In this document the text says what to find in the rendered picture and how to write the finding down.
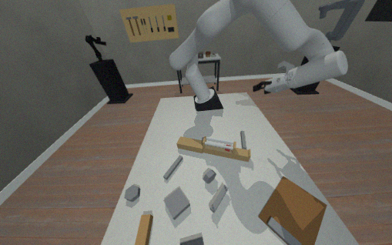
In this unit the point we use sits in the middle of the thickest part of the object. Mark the tan rectangular bar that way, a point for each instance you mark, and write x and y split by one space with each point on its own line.
144 230

